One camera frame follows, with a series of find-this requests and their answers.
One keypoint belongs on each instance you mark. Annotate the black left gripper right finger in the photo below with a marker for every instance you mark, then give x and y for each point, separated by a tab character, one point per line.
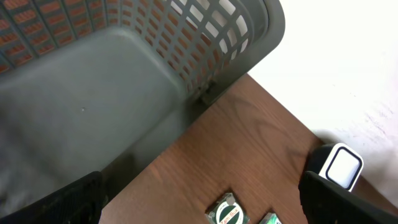
323	201

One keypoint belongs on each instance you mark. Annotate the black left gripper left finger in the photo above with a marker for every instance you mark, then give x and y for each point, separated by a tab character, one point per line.
79	202

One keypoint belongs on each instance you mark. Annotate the green tissue pack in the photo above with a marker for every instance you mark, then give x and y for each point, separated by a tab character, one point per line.
270	218

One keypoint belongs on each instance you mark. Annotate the round black tin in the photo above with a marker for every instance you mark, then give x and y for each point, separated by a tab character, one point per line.
227	210

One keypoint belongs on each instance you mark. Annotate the dark grey mesh basket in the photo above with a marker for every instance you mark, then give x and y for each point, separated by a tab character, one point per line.
103	87

